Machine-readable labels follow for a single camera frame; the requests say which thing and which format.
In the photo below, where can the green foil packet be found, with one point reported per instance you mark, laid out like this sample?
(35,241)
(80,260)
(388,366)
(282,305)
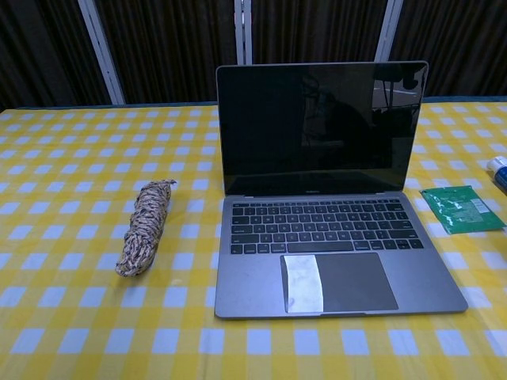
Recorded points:
(461,210)

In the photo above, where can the white paper sticker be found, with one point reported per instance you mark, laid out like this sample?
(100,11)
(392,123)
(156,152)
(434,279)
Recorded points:
(304,283)

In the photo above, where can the yellow checkered tablecloth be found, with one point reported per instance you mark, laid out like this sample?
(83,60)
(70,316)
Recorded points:
(99,316)

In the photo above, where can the white and blue tube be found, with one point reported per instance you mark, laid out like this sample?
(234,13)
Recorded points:
(500,168)

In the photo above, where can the white frame post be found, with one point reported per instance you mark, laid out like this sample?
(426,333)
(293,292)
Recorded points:
(243,31)
(390,29)
(102,51)

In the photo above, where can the silver laptop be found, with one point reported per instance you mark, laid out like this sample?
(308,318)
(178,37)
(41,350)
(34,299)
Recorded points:
(340,237)

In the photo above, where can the dark pleated curtain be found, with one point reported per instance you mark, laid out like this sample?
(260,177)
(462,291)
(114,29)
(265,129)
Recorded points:
(170,47)

